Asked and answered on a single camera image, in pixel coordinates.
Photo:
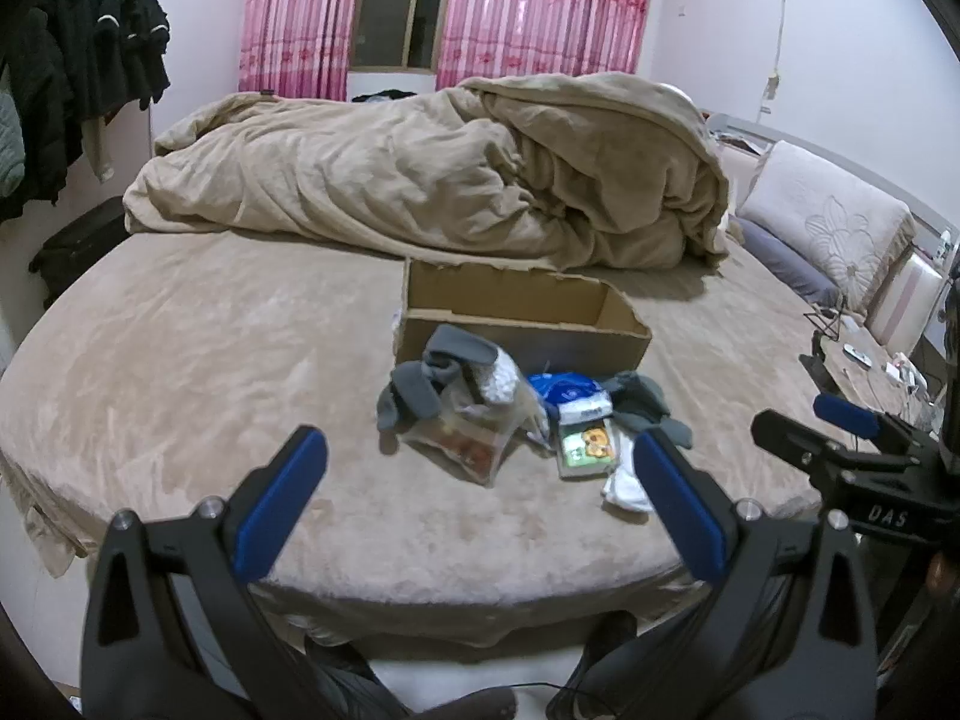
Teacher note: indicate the bedside table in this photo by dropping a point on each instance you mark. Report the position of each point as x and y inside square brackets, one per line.
[847, 386]

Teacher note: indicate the black hanging clothes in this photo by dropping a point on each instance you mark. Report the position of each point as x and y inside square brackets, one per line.
[90, 45]

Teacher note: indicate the blue white packet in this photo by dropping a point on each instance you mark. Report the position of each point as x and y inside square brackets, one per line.
[566, 394]

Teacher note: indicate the pink curtain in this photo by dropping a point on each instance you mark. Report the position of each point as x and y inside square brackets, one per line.
[540, 7]
[300, 15]

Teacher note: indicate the cardboard box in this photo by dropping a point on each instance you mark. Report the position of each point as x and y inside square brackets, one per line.
[517, 296]

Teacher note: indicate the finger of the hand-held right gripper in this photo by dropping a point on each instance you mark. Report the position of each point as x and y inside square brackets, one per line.
[787, 435]
[847, 414]

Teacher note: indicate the white floral pillow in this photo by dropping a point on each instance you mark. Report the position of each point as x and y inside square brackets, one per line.
[825, 217]

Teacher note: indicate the purple pillow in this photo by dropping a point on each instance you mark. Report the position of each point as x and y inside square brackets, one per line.
[787, 262]

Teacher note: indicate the beige bed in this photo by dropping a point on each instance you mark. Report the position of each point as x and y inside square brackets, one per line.
[187, 390]

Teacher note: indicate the cotton swab bag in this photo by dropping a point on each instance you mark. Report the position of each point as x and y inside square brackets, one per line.
[499, 382]

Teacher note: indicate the grey hanging garment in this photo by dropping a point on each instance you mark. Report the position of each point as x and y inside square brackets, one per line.
[97, 146]

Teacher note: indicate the white remote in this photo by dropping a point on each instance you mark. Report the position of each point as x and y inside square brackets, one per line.
[857, 354]

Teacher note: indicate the black suitcase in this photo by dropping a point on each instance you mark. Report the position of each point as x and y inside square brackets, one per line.
[75, 247]

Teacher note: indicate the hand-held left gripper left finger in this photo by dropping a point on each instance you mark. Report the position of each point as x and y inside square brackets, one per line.
[281, 502]

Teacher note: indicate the cartoon tissue pack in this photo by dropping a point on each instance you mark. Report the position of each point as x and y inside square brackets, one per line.
[589, 450]

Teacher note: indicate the beige duvet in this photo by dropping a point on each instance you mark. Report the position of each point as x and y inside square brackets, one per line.
[375, 172]

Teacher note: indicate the grey quilted jacket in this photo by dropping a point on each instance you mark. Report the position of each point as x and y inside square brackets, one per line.
[9, 135]

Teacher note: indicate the white sock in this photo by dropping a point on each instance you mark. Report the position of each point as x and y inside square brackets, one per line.
[626, 491]

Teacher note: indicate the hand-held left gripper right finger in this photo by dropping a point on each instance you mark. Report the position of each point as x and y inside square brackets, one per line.
[682, 510]

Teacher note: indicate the window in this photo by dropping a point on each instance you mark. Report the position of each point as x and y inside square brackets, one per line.
[386, 7]

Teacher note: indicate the clear plastic snack bag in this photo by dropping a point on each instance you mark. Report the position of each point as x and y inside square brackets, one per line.
[465, 442]

